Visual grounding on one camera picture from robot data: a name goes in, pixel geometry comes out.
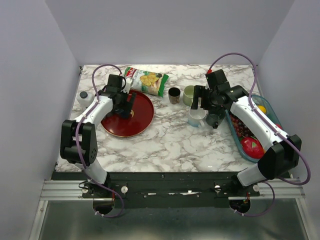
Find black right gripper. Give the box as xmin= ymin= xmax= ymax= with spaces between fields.
xmin=190 ymin=85 xmax=222 ymax=112

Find light green mug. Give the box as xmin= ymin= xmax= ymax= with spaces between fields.
xmin=182 ymin=85 xmax=195 ymax=107

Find light blue white mug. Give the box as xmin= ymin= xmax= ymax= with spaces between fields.
xmin=187 ymin=108 xmax=207 ymax=128

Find dark grey mug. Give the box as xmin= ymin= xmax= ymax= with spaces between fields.
xmin=205 ymin=113 xmax=225 ymax=129

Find brown striped mug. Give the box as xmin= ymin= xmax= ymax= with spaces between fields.
xmin=168 ymin=87 xmax=181 ymax=105

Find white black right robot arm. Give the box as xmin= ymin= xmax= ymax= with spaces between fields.
xmin=191 ymin=69 xmax=302 ymax=196

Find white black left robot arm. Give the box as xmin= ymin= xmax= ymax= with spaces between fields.
xmin=60 ymin=74 xmax=136 ymax=198

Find red round tray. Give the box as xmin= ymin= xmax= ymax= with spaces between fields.
xmin=101 ymin=90 xmax=154 ymax=138

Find green chips bag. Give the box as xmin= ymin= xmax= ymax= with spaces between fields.
xmin=121 ymin=67 xmax=169 ymax=97

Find white bottle grey cap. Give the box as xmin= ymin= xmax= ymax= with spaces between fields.
xmin=76 ymin=91 xmax=95 ymax=108

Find dark toy grapes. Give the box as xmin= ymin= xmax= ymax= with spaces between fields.
xmin=229 ymin=113 xmax=256 ymax=138

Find yellow toy lemon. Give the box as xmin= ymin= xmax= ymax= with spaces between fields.
xmin=257 ymin=105 xmax=267 ymax=114

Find red toy dragon fruit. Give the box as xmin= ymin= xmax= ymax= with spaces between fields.
xmin=240 ymin=137 xmax=265 ymax=159

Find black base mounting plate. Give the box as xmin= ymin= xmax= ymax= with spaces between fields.
xmin=51 ymin=172 xmax=260 ymax=213

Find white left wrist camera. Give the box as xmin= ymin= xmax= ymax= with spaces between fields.
xmin=122 ymin=78 xmax=133 ymax=93

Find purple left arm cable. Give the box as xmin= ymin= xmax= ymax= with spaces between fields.
xmin=75 ymin=64 xmax=125 ymax=168

